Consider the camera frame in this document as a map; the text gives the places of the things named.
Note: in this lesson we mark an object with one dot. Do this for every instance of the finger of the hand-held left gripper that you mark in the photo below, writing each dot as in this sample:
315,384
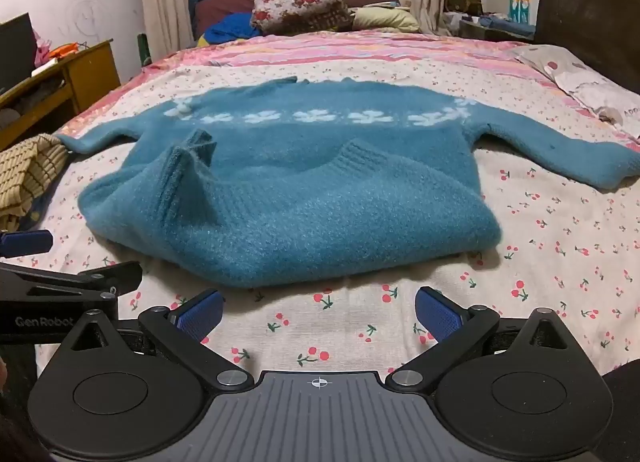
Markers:
120,277
30,243

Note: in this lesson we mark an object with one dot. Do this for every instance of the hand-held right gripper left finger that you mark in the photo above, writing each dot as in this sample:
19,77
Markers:
200,316

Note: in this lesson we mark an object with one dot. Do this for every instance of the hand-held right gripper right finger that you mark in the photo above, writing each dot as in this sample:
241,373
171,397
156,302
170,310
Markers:
440,316

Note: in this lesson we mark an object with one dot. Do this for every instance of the teal knitted sweater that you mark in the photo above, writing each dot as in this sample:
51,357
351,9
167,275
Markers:
300,202

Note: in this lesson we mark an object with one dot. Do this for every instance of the beige striped knitted cloth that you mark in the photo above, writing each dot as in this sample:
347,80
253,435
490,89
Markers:
25,177

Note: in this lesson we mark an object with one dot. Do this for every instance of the cherry print bed sheet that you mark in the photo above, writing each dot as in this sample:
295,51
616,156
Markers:
550,242

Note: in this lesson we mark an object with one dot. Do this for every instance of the white flat box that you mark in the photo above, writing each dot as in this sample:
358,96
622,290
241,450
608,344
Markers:
47,68

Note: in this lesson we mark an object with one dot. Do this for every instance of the yellow wooden desk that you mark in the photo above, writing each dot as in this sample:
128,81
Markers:
90,73

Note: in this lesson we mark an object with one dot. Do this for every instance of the black monitor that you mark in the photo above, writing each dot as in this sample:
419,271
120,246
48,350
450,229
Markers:
15,52

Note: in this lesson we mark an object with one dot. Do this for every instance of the pink cloth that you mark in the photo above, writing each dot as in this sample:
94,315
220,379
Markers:
42,49

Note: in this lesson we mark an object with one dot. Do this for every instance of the orange toy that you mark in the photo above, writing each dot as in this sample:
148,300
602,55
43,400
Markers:
65,50

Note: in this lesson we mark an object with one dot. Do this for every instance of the green bottle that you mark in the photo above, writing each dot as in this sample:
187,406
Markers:
143,49

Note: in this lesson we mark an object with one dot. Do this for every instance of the white printed pillow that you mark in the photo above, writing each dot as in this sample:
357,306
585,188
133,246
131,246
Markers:
575,77

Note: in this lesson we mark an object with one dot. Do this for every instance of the pink striped blanket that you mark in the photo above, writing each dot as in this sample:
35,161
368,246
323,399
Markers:
350,49

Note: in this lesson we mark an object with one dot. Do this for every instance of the dark bedside table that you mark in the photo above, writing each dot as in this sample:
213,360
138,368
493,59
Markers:
472,31

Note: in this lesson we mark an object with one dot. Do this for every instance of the folded blue cloth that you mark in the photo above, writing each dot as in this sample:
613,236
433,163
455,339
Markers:
505,24

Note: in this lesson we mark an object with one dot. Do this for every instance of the pale yellow pillow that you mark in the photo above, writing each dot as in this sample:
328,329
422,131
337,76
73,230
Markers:
385,19

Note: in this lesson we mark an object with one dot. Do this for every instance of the dark patterned box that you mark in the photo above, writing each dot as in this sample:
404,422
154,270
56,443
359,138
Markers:
462,3

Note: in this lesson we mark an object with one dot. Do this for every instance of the dark wooden headboard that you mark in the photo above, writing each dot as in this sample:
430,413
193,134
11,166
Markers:
590,7

